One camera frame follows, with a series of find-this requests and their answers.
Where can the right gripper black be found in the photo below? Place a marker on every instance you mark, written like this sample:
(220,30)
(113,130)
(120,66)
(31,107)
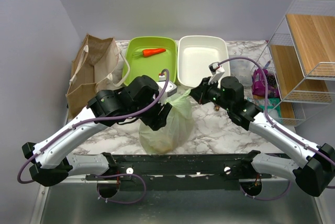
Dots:
(201,90)

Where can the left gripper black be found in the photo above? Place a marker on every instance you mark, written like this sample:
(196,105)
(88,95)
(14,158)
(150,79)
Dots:
(159,119)

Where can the green avocado print plastic bag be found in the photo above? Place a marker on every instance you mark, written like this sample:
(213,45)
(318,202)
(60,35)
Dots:
(178,128)

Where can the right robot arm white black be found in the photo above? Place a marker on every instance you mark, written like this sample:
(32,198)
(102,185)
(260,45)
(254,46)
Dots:
(310,166)

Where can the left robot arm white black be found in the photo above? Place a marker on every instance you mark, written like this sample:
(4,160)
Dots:
(52,160)

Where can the brown jute tote bag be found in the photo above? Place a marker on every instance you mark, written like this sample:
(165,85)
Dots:
(99,65)

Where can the white plastic tray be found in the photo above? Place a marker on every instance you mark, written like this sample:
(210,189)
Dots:
(195,54)

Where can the green plastic tray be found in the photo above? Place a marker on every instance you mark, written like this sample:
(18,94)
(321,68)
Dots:
(153,65)

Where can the purple snack packet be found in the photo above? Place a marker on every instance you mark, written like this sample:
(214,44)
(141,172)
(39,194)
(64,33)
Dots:
(258,85)

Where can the orange toy carrot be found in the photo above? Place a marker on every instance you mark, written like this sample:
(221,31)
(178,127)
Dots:
(145,53)

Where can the teal snack packet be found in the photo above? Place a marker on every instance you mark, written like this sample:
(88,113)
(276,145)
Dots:
(272,106)

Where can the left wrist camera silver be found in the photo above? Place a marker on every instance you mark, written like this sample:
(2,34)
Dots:
(170,89)

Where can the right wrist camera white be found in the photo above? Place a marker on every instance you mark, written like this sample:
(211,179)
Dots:
(217,72)

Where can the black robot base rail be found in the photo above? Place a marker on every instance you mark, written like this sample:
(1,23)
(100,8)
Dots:
(178,172)

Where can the white wire shelf rack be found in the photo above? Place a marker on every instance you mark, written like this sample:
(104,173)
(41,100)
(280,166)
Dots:
(300,55)

